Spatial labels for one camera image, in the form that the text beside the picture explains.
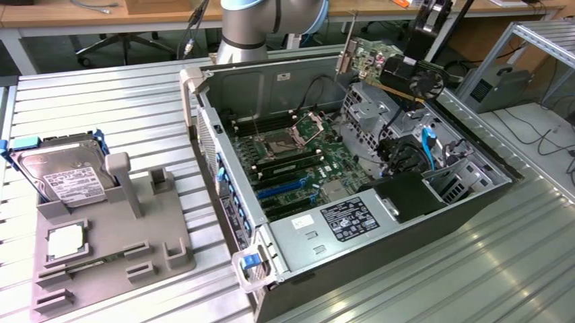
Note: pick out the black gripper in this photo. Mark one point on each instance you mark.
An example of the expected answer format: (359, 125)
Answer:
(427, 37)

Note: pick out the green graphics card with fan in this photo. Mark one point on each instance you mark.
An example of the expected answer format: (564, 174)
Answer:
(368, 57)

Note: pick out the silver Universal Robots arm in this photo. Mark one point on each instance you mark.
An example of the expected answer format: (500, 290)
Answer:
(244, 30)

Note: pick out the black office chair base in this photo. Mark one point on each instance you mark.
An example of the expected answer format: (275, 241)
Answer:
(385, 26)
(123, 43)

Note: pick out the orange white small box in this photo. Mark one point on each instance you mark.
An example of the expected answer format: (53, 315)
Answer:
(405, 3)

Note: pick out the black slanted pole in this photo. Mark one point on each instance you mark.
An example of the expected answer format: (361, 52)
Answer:
(463, 10)

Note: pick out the metal disk bay cage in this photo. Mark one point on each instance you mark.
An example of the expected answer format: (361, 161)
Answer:
(363, 114)

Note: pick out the metal socket cover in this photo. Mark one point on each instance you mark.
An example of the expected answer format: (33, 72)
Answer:
(312, 116)

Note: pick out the green motherboard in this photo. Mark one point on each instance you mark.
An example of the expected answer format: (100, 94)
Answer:
(333, 158)

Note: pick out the RAM slot with white latches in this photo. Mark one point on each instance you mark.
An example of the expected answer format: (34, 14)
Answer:
(260, 175)
(260, 117)
(288, 161)
(264, 125)

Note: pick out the CPU socket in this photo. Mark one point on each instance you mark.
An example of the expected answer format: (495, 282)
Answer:
(277, 144)

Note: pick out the thin metal locking lever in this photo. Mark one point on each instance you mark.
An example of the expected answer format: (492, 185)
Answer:
(257, 128)

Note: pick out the black fan shroud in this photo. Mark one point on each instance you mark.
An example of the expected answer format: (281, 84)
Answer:
(404, 195)

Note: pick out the silver chipset heat sink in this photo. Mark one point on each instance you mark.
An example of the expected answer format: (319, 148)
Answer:
(336, 191)

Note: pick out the installed dark RAM stick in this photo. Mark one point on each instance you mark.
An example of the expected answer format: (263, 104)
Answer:
(287, 169)

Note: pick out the long black expansion slot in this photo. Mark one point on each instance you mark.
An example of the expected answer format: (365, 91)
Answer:
(292, 211)
(276, 182)

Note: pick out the blue expansion slot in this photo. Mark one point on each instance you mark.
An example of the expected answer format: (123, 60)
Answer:
(279, 190)

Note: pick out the open black PC case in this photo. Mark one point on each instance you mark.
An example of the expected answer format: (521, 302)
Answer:
(448, 235)

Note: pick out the wooden desk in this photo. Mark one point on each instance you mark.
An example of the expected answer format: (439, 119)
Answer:
(148, 20)

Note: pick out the grey power supply unit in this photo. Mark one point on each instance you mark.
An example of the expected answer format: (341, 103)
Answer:
(309, 245)

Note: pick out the blue case latch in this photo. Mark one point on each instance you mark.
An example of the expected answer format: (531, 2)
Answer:
(251, 262)

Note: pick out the silver hard disk drive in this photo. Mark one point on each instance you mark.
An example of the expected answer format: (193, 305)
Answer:
(66, 178)

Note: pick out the blue disk caddy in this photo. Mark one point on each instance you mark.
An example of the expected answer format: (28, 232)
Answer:
(24, 144)

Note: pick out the green loose RAM stick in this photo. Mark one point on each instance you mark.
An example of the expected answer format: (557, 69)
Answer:
(96, 261)

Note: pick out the silver CPU chip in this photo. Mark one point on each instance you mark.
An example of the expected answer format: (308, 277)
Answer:
(66, 242)

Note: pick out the grey parts rack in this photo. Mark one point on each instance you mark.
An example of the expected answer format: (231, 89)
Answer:
(112, 289)

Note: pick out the aluminium slatted frame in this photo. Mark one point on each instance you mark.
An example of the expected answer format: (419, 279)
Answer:
(539, 37)

